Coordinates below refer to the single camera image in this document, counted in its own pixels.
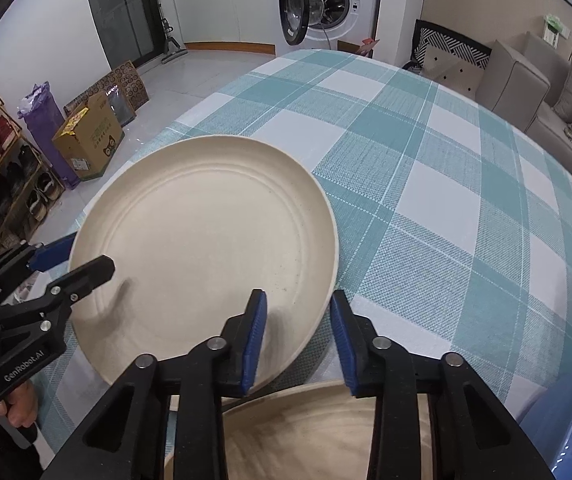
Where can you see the patterned brown cardboard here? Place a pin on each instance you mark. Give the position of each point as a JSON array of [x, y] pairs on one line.
[[131, 82]]

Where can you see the brown cardboard box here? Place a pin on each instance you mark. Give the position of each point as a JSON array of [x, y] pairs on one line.
[[91, 140]]

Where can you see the upright vacuum cleaner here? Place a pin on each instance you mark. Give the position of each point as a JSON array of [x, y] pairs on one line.
[[171, 42]]

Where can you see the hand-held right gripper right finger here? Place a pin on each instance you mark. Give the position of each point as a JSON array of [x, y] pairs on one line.
[[342, 345]]

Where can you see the white kitchen base cabinets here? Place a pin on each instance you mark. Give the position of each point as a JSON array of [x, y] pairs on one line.
[[221, 5]]

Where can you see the red paper packet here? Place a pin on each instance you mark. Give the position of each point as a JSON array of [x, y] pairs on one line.
[[368, 47]]

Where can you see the white washing machine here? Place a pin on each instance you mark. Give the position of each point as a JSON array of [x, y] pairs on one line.
[[345, 0]]

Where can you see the person's left hand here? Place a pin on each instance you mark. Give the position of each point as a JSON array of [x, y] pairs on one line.
[[23, 405]]

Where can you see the dark glass door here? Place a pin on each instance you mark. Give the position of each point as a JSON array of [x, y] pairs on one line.
[[121, 10]]

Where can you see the shoe rack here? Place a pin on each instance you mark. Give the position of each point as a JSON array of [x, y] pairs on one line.
[[1, 170]]

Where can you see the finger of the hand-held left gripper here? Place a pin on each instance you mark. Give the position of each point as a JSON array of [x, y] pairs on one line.
[[86, 275], [51, 255]]

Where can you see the dark blue bowl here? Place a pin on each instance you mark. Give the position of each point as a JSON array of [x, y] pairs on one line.
[[565, 420]]

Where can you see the patterned fabric storage box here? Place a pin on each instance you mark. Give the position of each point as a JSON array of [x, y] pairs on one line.
[[445, 55]]

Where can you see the beige sofa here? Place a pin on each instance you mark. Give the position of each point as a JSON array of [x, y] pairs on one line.
[[525, 85]]

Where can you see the cream plate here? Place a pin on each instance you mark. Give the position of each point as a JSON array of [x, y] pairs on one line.
[[201, 240], [306, 430]]

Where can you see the purple plastic bag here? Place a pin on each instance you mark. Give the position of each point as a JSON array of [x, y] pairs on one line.
[[41, 125]]

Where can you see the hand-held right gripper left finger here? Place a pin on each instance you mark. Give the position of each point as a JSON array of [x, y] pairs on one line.
[[255, 345]]

